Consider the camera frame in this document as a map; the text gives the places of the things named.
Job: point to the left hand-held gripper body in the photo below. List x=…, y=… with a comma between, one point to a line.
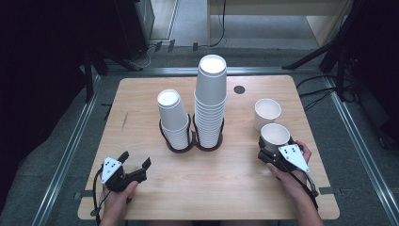
x=117, y=179

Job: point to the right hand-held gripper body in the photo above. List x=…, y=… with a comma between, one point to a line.
x=291, y=157

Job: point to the white paper cup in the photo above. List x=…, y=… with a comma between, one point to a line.
x=275, y=135
x=267, y=111

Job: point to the short stack of white cups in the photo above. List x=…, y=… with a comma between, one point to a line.
x=174, y=122

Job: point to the person's left hand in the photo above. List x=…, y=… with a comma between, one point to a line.
x=116, y=204

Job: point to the person's right hand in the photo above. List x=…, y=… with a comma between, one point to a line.
x=288, y=182

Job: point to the black round table grommet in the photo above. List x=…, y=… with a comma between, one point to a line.
x=239, y=89

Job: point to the tall stack of white cups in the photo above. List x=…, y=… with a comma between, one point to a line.
x=210, y=103

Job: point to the black metal stand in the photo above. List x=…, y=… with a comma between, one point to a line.
x=88, y=78

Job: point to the black tripod stand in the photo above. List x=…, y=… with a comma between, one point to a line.
x=332, y=47

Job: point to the dark computer case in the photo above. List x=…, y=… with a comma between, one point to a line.
x=138, y=25

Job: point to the light wooden cabinet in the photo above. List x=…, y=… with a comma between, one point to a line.
x=269, y=8

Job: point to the aluminium floor rail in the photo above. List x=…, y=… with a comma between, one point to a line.
x=62, y=157
x=360, y=141

